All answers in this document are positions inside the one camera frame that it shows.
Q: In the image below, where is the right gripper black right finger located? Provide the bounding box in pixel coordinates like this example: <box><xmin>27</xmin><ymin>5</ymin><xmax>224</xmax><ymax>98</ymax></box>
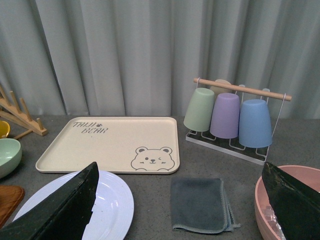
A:
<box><xmin>261</xmin><ymin>162</ymin><xmax>320</xmax><ymax>240</ymax></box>

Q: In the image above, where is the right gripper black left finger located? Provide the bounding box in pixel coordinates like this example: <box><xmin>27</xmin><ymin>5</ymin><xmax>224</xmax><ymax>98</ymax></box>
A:
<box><xmin>0</xmin><ymin>162</ymin><xmax>99</xmax><ymax>240</ymax></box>

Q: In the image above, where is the white round plate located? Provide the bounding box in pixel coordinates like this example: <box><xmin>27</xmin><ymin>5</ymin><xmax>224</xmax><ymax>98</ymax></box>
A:
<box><xmin>12</xmin><ymin>171</ymin><xmax>135</xmax><ymax>240</ymax></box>

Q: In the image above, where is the pink bowl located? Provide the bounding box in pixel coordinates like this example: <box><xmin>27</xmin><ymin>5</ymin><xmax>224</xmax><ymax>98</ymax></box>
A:
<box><xmin>254</xmin><ymin>165</ymin><xmax>320</xmax><ymax>240</ymax></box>

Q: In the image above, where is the wooden brown tray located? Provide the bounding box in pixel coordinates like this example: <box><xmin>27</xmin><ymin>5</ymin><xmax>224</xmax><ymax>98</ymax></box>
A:
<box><xmin>0</xmin><ymin>185</ymin><xmax>25</xmax><ymax>228</ymax></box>

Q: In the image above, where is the blue cup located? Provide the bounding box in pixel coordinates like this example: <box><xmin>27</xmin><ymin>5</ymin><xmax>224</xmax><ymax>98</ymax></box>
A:
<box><xmin>238</xmin><ymin>99</ymin><xmax>272</xmax><ymax>148</ymax></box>

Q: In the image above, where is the green bowl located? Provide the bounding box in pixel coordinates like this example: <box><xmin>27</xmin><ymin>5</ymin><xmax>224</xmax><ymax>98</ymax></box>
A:
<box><xmin>0</xmin><ymin>138</ymin><xmax>22</xmax><ymax>179</ymax></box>

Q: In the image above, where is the beige bear serving tray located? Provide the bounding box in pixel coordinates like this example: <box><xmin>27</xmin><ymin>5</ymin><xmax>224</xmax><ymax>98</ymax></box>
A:
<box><xmin>35</xmin><ymin>117</ymin><xmax>180</xmax><ymax>174</ymax></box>

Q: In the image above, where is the grey folded cloth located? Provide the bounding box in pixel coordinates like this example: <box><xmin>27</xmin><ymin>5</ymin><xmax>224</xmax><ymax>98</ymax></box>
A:
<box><xmin>170</xmin><ymin>177</ymin><xmax>241</xmax><ymax>234</ymax></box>

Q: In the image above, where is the yellow mug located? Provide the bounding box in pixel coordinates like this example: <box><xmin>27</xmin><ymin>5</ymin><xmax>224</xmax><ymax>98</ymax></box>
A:
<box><xmin>0</xmin><ymin>120</ymin><xmax>11</xmax><ymax>139</ymax></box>

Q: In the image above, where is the purple cup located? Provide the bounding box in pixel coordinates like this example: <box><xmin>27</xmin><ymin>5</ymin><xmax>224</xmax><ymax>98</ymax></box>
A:
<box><xmin>209</xmin><ymin>93</ymin><xmax>240</xmax><ymax>139</ymax></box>

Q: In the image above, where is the wooden dish rack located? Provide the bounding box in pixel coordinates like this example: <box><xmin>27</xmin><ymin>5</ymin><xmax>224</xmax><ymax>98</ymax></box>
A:
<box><xmin>0</xmin><ymin>86</ymin><xmax>48</xmax><ymax>140</ymax></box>

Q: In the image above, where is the green cup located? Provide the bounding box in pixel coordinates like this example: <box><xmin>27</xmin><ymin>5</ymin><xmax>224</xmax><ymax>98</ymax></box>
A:
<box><xmin>183</xmin><ymin>87</ymin><xmax>215</xmax><ymax>132</ymax></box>

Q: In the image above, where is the beige cup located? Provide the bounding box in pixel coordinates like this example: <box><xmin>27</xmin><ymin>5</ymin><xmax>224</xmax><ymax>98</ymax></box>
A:
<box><xmin>209</xmin><ymin>78</ymin><xmax>232</xmax><ymax>96</ymax></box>

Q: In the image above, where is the white cup rack wooden handle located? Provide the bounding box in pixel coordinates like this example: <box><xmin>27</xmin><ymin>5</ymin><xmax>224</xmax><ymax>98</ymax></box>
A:
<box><xmin>185</xmin><ymin>77</ymin><xmax>292</xmax><ymax>166</ymax></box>

